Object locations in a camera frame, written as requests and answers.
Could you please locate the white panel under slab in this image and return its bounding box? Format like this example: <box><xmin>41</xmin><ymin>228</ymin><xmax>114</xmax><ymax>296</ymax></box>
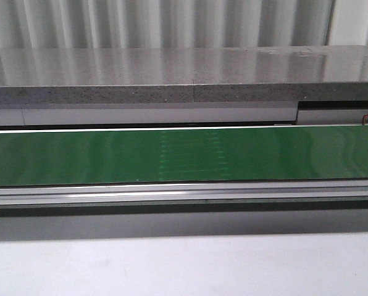
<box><xmin>0</xmin><ymin>101</ymin><xmax>368</xmax><ymax>126</ymax></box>

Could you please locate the green conveyor belt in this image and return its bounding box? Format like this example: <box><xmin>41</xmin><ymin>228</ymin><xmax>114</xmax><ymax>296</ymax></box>
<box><xmin>0</xmin><ymin>125</ymin><xmax>368</xmax><ymax>187</ymax></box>

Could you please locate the grey speckled stone slab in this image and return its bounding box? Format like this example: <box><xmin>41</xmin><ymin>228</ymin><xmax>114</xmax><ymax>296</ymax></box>
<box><xmin>0</xmin><ymin>46</ymin><xmax>368</xmax><ymax>105</ymax></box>

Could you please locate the white corrugated curtain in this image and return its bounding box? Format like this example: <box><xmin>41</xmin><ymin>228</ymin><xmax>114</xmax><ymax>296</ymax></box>
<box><xmin>0</xmin><ymin>1</ymin><xmax>368</xmax><ymax>49</ymax></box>

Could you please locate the silver aluminium conveyor front rail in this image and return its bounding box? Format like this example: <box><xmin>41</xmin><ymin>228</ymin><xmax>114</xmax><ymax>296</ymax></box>
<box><xmin>0</xmin><ymin>179</ymin><xmax>368</xmax><ymax>217</ymax></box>

